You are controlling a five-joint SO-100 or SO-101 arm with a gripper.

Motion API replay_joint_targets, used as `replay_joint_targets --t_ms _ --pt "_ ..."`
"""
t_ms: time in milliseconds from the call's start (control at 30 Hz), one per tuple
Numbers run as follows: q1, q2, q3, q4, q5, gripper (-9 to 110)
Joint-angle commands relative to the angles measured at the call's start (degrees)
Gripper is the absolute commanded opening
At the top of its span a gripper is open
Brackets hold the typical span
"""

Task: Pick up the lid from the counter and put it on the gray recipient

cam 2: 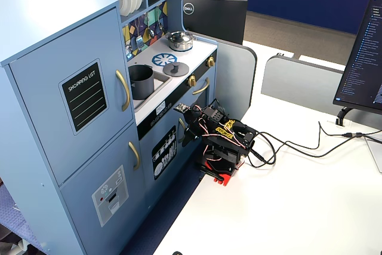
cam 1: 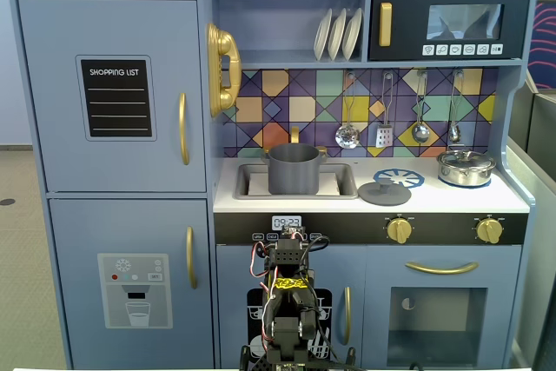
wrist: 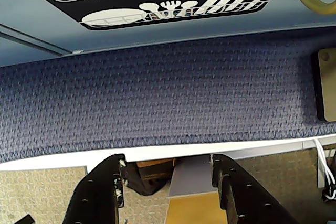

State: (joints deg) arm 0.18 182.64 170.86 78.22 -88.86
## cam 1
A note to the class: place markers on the large blue fridge door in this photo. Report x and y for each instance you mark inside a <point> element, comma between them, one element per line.
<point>52,127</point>

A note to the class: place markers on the grey toy sink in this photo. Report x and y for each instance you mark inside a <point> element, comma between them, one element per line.
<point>345,182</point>

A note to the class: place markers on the black floor disc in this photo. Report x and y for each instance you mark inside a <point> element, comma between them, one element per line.
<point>6,202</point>

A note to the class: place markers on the blue dishwasher door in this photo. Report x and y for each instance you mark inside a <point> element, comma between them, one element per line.
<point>234,271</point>

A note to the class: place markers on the metal skimmer spoon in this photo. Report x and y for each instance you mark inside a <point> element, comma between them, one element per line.
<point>347,137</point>

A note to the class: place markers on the blue fridge door with dispenser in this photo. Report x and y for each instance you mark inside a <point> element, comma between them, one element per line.
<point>78,227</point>

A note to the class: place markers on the shiny steel pot lid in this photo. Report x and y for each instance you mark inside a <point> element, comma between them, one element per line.
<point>465,158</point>

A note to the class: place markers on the white toy plate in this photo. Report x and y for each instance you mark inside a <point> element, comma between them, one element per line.
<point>352,32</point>
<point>336,34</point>
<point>321,36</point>

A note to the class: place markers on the black shopping list board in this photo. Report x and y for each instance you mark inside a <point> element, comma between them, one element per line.
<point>116,80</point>

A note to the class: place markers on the gold stove knob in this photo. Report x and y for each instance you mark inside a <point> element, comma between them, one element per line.
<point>399,230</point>
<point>490,231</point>

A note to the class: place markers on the gold toy telephone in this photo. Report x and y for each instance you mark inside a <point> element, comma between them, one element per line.
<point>223,41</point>

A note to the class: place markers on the blue oven door with window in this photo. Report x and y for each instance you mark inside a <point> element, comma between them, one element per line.
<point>378,271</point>

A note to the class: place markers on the grey plastic pot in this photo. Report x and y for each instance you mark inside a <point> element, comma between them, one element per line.
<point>293,175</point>

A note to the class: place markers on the metal ladle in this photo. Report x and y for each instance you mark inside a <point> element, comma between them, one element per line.
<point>420,132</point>

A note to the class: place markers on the metal slotted spatula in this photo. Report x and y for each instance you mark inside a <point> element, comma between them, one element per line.
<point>385,136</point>

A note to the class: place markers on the black control panel strip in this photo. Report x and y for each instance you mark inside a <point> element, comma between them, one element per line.
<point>443,229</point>

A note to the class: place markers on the small metal spoon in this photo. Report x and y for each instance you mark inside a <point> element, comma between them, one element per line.
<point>454,133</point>

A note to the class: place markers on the gold toy faucet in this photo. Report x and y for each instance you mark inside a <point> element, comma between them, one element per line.
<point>295,134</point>

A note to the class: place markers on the digital clock display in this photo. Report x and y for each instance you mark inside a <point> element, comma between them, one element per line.
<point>280,221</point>

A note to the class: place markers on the black microwave door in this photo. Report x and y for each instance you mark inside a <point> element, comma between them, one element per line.
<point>408,19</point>

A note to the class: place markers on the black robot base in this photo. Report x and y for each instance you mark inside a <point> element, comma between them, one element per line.
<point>256,360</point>

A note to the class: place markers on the grey round lid with knob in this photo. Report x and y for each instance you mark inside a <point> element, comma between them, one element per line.
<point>382,196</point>

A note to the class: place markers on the black dishwasher rack decal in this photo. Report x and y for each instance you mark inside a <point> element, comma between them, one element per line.
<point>254,301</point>

